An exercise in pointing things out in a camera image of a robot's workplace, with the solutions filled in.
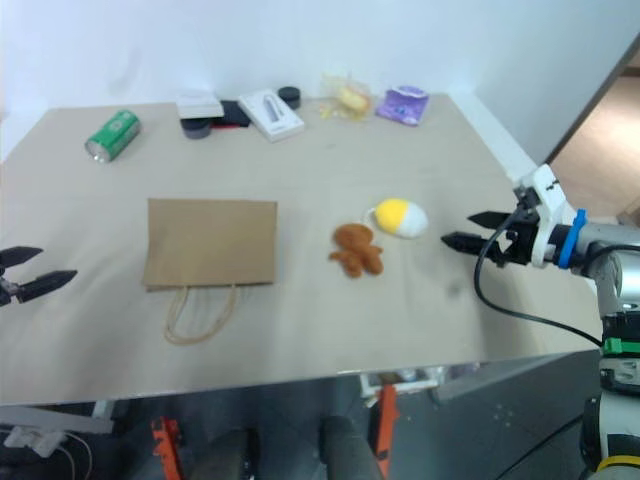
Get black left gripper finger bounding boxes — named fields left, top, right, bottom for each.
left=0, top=245, right=45, bottom=270
left=18, top=269, right=79, bottom=303

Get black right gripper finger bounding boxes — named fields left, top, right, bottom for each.
left=466, top=210, right=512, bottom=232
left=440, top=231, right=497, bottom=262

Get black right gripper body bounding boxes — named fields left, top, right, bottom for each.
left=491, top=185, right=540, bottom=269

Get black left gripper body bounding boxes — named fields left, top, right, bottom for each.
left=0, top=264, right=26, bottom=308

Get clear bag with bread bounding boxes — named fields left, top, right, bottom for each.
left=318, top=71, right=376, bottom=122

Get yellow and white plush toy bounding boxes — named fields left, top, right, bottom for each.
left=361, top=197, right=430, bottom=241

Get brown plush toy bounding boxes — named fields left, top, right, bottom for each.
left=327, top=222, right=386, bottom=279

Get purple snack packet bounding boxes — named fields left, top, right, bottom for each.
left=374, top=84, right=432, bottom=129

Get white power strip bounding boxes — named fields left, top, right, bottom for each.
left=1, top=424, right=69, bottom=457

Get green drink can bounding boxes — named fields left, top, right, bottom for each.
left=83, top=109, right=143, bottom=165

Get orange clamp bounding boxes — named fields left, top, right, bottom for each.
left=375, top=381, right=400, bottom=479
left=150, top=416, right=184, bottom=480

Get grey round container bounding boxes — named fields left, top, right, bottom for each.
left=180, top=116, right=213, bottom=141

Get black round container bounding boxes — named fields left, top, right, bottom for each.
left=277, top=85, right=303, bottom=111

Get white box with silver device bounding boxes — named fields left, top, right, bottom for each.
left=236, top=90, right=307, bottom=145

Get flat white box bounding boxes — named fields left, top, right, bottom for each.
left=175, top=88, right=224, bottom=121

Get flat black case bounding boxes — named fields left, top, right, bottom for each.
left=218, top=99, right=252, bottom=129

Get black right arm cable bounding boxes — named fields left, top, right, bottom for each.
left=474, top=213, right=604, bottom=347

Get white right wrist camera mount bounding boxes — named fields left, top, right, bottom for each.
left=516, top=163, right=577, bottom=272

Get white table frame beam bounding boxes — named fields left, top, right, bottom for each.
left=0, top=402, right=117, bottom=437

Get brown paper bag with handles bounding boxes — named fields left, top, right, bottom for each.
left=140, top=197, right=280, bottom=347

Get white thin cable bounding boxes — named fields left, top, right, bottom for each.
left=48, top=432, right=95, bottom=480

